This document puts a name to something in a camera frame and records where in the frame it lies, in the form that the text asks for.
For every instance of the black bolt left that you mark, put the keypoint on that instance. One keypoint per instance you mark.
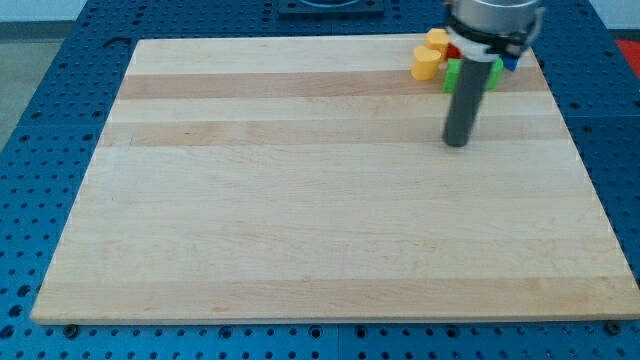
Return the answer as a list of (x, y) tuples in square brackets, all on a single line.
[(70, 331)]

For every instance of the light wooden board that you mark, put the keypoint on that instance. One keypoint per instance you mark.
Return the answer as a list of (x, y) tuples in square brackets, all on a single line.
[(305, 180)]

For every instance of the blue block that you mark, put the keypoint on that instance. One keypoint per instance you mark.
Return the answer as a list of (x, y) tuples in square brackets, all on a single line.
[(510, 63)]

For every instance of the green block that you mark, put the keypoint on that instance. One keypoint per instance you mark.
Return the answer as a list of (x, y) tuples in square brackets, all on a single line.
[(453, 71)]

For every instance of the black bolt right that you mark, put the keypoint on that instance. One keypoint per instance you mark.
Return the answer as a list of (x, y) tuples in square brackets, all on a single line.
[(613, 328)]

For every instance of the yellow block rear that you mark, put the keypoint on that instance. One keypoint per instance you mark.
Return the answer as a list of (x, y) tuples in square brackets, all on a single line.
[(438, 39)]

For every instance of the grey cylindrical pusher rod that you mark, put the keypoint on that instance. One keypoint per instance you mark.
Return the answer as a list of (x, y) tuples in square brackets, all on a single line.
[(469, 90)]

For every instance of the yellow heart block front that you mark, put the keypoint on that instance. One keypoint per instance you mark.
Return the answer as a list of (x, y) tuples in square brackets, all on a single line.
[(426, 63)]

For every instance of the black bolt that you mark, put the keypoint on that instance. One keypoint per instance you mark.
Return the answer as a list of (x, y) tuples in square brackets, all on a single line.
[(70, 331), (613, 328)]

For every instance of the red block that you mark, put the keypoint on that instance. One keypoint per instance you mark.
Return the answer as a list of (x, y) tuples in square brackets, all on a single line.
[(453, 52)]

